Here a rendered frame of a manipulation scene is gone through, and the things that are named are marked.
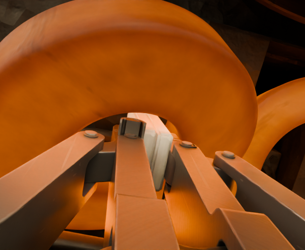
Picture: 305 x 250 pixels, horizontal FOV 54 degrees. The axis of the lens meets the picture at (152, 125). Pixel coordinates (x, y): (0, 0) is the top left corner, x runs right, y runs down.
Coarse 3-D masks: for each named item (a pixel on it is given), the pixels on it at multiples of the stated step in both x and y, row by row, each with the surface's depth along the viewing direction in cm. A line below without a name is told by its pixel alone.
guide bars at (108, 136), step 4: (84, 128) 25; (88, 128) 25; (92, 128) 25; (96, 128) 25; (100, 132) 25; (104, 132) 25; (108, 132) 25; (108, 136) 25; (104, 140) 25; (108, 140) 25
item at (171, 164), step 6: (174, 138) 17; (168, 156) 14; (168, 162) 14; (174, 162) 14; (210, 162) 14; (168, 168) 14; (174, 168) 14; (216, 168) 13; (168, 174) 14; (222, 174) 13; (168, 180) 14; (228, 180) 13; (228, 186) 13
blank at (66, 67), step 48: (96, 0) 12; (144, 0) 13; (0, 48) 13; (48, 48) 11; (96, 48) 11; (144, 48) 12; (192, 48) 12; (0, 96) 12; (48, 96) 12; (96, 96) 13; (144, 96) 13; (192, 96) 14; (240, 96) 15; (0, 144) 13; (48, 144) 14; (240, 144) 18; (96, 192) 18
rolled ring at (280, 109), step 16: (304, 80) 22; (272, 96) 22; (288, 96) 22; (304, 96) 22; (272, 112) 22; (288, 112) 22; (304, 112) 22; (256, 128) 22; (272, 128) 22; (288, 128) 22; (256, 144) 21; (272, 144) 22; (256, 160) 21
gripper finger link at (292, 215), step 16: (224, 160) 13; (240, 160) 13; (240, 176) 12; (256, 176) 12; (240, 192) 12; (256, 192) 11; (272, 192) 10; (288, 192) 11; (256, 208) 11; (272, 208) 10; (288, 208) 9; (304, 208) 10; (288, 224) 9; (304, 224) 9; (288, 240) 9; (304, 240) 9
